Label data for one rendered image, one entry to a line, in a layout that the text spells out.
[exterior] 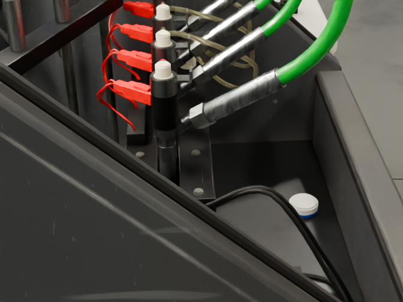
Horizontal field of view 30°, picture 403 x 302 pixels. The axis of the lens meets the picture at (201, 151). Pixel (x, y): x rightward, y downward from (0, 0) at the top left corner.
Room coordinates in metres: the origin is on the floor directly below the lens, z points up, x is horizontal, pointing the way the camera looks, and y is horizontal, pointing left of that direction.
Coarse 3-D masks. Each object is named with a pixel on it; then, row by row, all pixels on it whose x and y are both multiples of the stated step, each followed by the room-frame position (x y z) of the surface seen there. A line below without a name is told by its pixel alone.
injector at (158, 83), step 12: (156, 84) 0.68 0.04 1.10; (168, 84) 0.68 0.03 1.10; (156, 96) 0.68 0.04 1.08; (168, 96) 0.68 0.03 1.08; (156, 108) 0.68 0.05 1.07; (168, 108) 0.68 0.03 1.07; (156, 120) 0.68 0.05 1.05; (168, 120) 0.68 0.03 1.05; (180, 120) 0.69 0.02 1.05; (156, 132) 0.68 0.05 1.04; (168, 132) 0.68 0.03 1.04; (180, 132) 0.69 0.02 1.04; (168, 144) 0.68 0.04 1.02; (168, 156) 0.68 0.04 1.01; (168, 168) 0.68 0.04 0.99
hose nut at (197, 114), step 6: (192, 108) 0.60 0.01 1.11; (198, 108) 0.59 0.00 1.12; (192, 114) 0.59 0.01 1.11; (198, 114) 0.58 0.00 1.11; (204, 114) 0.58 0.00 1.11; (192, 120) 0.59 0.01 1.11; (198, 120) 0.58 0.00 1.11; (204, 120) 0.58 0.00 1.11; (210, 120) 0.58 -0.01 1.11; (198, 126) 0.58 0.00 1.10; (204, 126) 0.59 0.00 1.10
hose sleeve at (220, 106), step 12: (276, 72) 0.57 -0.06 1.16; (252, 84) 0.57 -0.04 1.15; (264, 84) 0.56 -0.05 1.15; (276, 84) 0.56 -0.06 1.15; (228, 96) 0.58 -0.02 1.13; (240, 96) 0.57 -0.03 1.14; (252, 96) 0.57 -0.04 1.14; (264, 96) 0.57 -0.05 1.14; (204, 108) 0.59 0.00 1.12; (216, 108) 0.58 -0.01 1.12; (228, 108) 0.58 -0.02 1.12
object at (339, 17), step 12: (336, 0) 0.55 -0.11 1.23; (348, 0) 0.54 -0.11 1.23; (336, 12) 0.55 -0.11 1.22; (348, 12) 0.55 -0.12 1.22; (336, 24) 0.55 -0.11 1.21; (324, 36) 0.55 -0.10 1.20; (336, 36) 0.55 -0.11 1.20; (312, 48) 0.55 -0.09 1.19; (324, 48) 0.55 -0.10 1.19; (300, 60) 0.56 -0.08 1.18; (312, 60) 0.55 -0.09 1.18; (288, 72) 0.56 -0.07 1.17; (300, 72) 0.56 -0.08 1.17
